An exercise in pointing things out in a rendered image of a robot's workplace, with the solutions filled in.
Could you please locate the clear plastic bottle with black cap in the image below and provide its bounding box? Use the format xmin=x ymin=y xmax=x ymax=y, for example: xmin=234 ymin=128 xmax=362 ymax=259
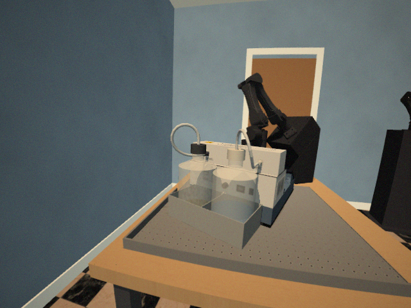
xmin=179 ymin=144 xmax=217 ymax=207

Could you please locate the clear plastic bottle with beige cap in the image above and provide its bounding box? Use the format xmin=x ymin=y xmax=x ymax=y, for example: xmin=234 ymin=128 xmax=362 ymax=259
xmin=211 ymin=148 xmax=258 ymax=223

